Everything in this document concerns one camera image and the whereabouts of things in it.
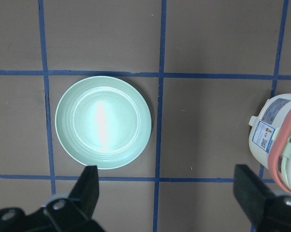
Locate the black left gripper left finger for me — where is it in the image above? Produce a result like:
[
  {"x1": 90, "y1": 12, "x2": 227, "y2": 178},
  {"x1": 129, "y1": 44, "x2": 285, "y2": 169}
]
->
[{"x1": 0, "y1": 166, "x2": 104, "y2": 232}]

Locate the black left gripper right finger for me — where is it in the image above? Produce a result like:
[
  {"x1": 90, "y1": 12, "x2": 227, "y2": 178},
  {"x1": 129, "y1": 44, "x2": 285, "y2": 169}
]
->
[{"x1": 233, "y1": 164, "x2": 291, "y2": 232}]

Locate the white rice cooker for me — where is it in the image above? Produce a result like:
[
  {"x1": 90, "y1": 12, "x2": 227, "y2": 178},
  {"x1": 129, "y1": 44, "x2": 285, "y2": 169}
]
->
[{"x1": 248, "y1": 93, "x2": 291, "y2": 193}]

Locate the left green plate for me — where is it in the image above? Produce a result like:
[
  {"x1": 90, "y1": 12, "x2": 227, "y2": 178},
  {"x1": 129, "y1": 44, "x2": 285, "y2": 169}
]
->
[{"x1": 55, "y1": 76, "x2": 152, "y2": 170}]

